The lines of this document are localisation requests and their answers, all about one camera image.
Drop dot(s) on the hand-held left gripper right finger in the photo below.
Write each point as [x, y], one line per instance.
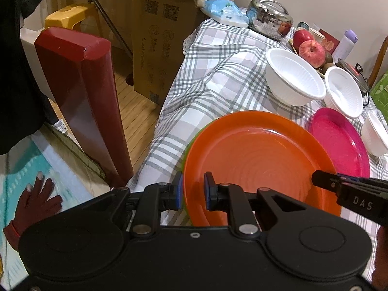
[208, 191]

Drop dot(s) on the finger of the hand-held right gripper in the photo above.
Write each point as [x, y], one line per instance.
[326, 180]

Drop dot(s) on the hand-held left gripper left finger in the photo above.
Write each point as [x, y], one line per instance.
[178, 189]

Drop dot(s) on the green plastic plate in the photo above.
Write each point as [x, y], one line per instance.
[194, 136]

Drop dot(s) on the orange plastic plate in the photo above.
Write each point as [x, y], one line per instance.
[257, 154]

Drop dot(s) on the large white ribbed bowl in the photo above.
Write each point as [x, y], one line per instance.
[291, 75]

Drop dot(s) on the person's right forearm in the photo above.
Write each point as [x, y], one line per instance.
[381, 257]

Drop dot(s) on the pink plastic plate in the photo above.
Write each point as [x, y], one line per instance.
[336, 139]

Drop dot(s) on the black electric pot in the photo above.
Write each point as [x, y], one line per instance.
[365, 89]

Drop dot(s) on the green leaf-print bag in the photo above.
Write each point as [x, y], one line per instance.
[381, 94]

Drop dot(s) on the olive floor cushion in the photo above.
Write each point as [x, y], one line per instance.
[75, 145]

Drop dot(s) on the brown kiwi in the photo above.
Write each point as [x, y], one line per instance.
[329, 68]
[329, 57]

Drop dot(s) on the glass pot lid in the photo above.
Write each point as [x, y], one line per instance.
[353, 69]

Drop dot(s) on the teal play mat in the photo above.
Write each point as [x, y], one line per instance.
[60, 169]

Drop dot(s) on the grey plaid tablecloth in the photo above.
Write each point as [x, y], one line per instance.
[227, 66]

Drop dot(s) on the large red apple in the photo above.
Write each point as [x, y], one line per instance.
[312, 53]

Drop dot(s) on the white bottle purple lid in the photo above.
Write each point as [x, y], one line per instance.
[344, 48]

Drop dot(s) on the wooden chair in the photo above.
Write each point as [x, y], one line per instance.
[379, 57]

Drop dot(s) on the red gift box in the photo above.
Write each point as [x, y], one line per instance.
[330, 41]

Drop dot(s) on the yellow fruit tray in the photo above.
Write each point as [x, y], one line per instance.
[290, 45]

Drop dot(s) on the white paper cup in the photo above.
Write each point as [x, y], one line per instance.
[316, 35]

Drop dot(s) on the brown cardboard box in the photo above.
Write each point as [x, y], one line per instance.
[157, 36]

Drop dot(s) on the shiny steel container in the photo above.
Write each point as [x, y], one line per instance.
[266, 18]

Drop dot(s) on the blue plastic bag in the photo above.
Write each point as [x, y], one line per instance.
[213, 7]

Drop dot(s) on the black metal rack legs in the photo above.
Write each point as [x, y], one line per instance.
[100, 9]

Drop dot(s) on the person's black clothing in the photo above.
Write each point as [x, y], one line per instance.
[18, 66]

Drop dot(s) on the yellow plastic stool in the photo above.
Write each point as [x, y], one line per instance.
[66, 13]

